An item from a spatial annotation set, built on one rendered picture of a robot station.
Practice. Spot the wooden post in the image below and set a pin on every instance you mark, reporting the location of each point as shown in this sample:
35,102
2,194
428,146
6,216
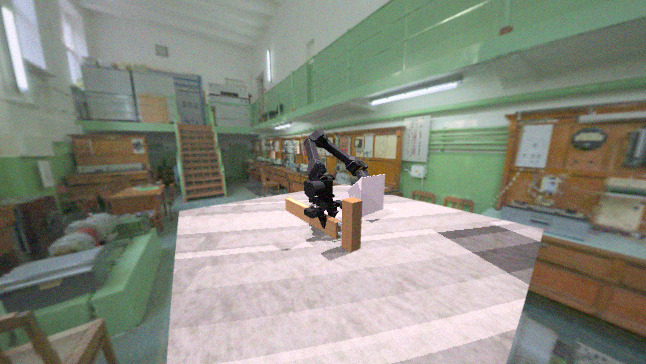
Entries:
351,224

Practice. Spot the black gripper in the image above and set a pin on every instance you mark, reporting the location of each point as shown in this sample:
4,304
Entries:
326,203

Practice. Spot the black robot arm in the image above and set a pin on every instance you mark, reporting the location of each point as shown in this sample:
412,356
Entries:
315,186

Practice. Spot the light brown wooden board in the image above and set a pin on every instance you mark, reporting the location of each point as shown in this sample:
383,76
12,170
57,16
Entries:
333,226

